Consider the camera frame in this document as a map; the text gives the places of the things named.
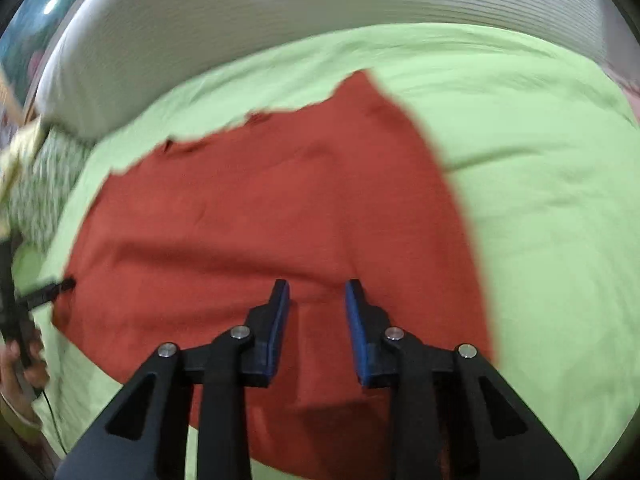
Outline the gold framed landscape painting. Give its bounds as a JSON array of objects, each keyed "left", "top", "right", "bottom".
[{"left": 1, "top": 0, "right": 76, "bottom": 125}]

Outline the black camera cable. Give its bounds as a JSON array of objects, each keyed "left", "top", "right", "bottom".
[{"left": 39, "top": 389, "right": 68, "bottom": 456}]

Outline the green white checkered pillow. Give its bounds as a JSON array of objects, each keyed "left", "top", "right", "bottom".
[{"left": 3, "top": 127, "right": 93, "bottom": 254}]

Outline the yellow patterned quilt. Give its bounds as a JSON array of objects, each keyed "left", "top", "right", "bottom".
[{"left": 0, "top": 117, "right": 47, "bottom": 200}]

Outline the orange knit sweater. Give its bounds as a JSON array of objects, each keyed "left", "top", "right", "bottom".
[{"left": 52, "top": 72, "right": 490, "bottom": 479}]

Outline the light green bed sheet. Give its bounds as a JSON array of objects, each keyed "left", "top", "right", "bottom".
[{"left": 14, "top": 24, "right": 639, "bottom": 478}]

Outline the left hand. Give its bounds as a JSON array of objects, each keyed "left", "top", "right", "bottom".
[{"left": 1, "top": 330, "right": 49, "bottom": 424}]

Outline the pink blanket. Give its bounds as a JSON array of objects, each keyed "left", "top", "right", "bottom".
[{"left": 603, "top": 66, "right": 640, "bottom": 122}]

